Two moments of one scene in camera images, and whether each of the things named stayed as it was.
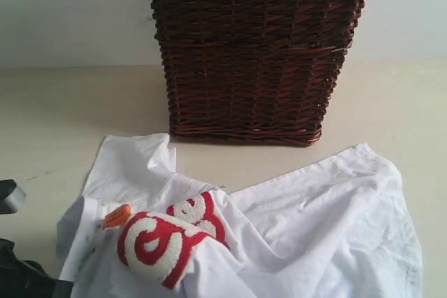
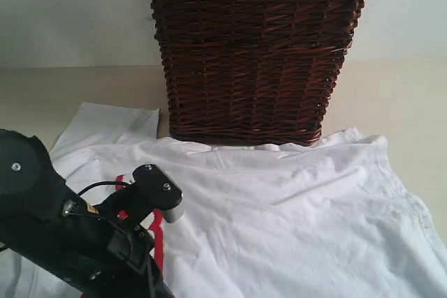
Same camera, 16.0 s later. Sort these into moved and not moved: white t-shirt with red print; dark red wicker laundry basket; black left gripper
Moved: black left gripper; white t-shirt with red print
Not moved: dark red wicker laundry basket
